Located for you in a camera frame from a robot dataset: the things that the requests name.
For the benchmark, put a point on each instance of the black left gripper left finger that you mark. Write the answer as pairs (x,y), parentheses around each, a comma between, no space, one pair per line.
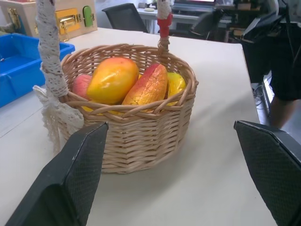
(70,179)

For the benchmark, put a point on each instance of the wooden latch board box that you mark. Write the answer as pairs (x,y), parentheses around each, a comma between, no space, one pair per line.
(68,18)

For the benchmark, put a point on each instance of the black office chair with armrest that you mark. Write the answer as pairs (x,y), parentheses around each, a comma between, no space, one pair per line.
(200,26)

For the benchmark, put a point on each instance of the blue plastic bin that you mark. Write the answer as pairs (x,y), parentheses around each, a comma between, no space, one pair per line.
(18,68)

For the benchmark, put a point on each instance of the person in black shorts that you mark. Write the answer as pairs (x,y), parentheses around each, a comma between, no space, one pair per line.
(285,70)

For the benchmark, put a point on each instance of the smooth orange yellow mango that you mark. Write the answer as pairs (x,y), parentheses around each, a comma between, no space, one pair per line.
(113,80)

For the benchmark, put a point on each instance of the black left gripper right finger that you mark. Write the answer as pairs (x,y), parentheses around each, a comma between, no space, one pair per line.
(272,164)

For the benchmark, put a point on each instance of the white desk with clutter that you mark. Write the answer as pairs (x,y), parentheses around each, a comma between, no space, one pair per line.
(169,14)

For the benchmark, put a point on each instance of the cracked red orange mango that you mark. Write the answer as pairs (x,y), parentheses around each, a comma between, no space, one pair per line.
(148,88)

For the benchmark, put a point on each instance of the yellow lemon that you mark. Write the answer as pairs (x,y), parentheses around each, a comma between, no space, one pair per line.
(175,84)

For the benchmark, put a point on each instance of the pink peach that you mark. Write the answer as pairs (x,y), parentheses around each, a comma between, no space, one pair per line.
(80,86)

